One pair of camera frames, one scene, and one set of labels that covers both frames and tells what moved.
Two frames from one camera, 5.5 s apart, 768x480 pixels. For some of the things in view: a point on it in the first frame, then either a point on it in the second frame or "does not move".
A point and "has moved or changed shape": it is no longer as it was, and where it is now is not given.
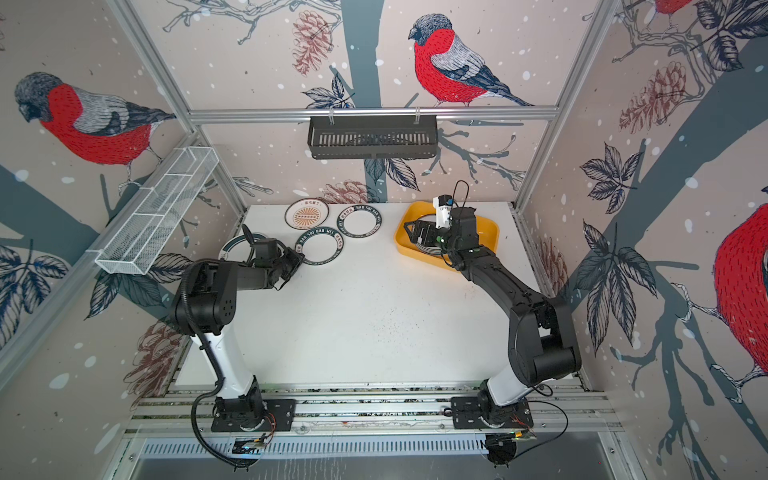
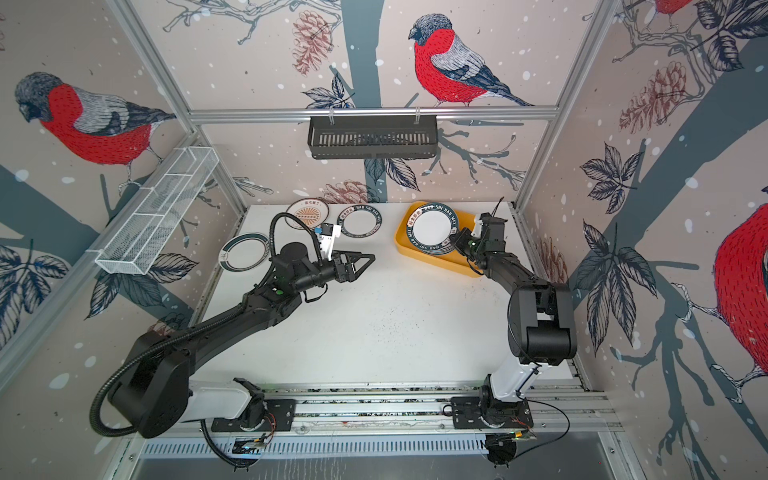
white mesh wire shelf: (157, 210) does not move
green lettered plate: (320, 246) has moved or changed shape
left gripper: (296, 260) to (344, 273)
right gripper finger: (417, 232) to (463, 246)
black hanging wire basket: (372, 139) does not move
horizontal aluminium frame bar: (438, 114) does not move
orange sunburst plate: (306, 213) does not move
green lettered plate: (359, 221) does not move
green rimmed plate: (238, 248) does not move
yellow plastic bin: (487, 232) does not move
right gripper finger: (420, 225) to (464, 233)
